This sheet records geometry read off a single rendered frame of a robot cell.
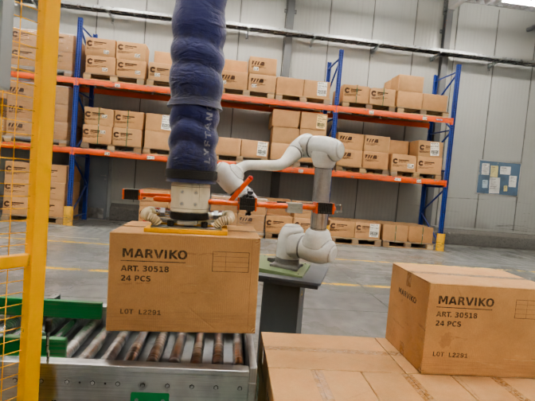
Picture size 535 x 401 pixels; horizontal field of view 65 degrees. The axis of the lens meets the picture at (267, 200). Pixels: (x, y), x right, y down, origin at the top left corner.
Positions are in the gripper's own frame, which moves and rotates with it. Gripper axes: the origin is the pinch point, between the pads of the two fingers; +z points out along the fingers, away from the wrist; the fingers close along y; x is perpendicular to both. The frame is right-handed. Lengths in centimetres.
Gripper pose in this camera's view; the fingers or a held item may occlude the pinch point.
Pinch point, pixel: (249, 204)
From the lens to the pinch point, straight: 187.7
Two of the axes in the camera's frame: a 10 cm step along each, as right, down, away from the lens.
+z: 0.9, 0.6, -9.9
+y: -0.8, 10.0, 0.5
